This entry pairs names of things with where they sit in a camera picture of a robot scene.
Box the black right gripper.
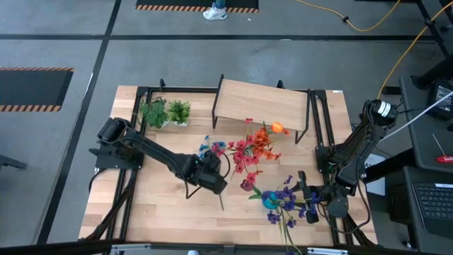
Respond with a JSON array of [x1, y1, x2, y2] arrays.
[[298, 171, 333, 225]]

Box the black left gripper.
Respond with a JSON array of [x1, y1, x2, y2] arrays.
[[195, 150, 229, 196]]

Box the purple artificial flower bunch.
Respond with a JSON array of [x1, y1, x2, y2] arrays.
[[260, 174, 319, 255]]

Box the blue artificial flower bunch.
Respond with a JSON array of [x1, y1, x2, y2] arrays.
[[197, 135, 227, 212]]

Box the red and orange flower bunch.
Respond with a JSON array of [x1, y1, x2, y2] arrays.
[[226, 118, 291, 185]]

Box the blue glass vase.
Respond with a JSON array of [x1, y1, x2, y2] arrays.
[[261, 191, 282, 210]]

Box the orange artificial flower bunch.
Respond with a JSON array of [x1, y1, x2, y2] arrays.
[[253, 127, 282, 161]]

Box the white paper sheet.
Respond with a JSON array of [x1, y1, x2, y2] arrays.
[[363, 152, 387, 196]]

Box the small-leaf plant in white pot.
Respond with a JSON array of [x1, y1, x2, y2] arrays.
[[166, 100, 192, 128]]

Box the dark grey desk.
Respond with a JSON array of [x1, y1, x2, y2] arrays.
[[384, 165, 453, 255], [399, 76, 453, 174]]

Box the broad-leaf plant in white pot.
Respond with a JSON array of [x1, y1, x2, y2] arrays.
[[137, 96, 169, 129]]

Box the black laptop keyboard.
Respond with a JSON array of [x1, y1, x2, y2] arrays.
[[412, 182, 453, 240]]

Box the white rod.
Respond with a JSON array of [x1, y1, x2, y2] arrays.
[[380, 90, 453, 145]]

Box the black screen device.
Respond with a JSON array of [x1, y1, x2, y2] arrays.
[[427, 79, 453, 121]]

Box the person's shoe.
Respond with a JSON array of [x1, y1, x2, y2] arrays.
[[202, 0, 229, 21]]

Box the black stand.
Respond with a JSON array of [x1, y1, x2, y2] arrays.
[[382, 0, 453, 96]]

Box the black aluminium beam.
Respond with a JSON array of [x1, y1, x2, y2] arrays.
[[0, 239, 453, 255]]

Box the black hazard-striped floor mat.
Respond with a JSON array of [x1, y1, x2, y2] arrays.
[[0, 67, 74, 113], [135, 0, 260, 14]]

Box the grey furniture foot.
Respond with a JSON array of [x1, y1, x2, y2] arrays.
[[0, 154, 28, 171]]

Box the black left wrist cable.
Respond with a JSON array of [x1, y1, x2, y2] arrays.
[[185, 152, 231, 200]]

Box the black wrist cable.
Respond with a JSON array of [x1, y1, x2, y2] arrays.
[[316, 169, 372, 236], [185, 152, 231, 200]]

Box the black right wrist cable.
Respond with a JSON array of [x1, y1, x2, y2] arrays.
[[316, 169, 372, 236]]

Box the silver corner bracket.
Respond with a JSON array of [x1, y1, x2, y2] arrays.
[[306, 246, 350, 255], [111, 243, 156, 255]]

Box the wooden shelf with black frame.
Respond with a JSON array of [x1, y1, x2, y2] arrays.
[[211, 74, 313, 145]]

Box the black aluminium table frame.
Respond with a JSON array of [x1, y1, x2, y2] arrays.
[[79, 78, 379, 249]]

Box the red-handled screwdriver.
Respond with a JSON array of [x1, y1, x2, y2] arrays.
[[431, 132, 453, 164]]

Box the yellow extension cable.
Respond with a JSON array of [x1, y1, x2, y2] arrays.
[[373, 0, 453, 113], [295, 0, 403, 33]]

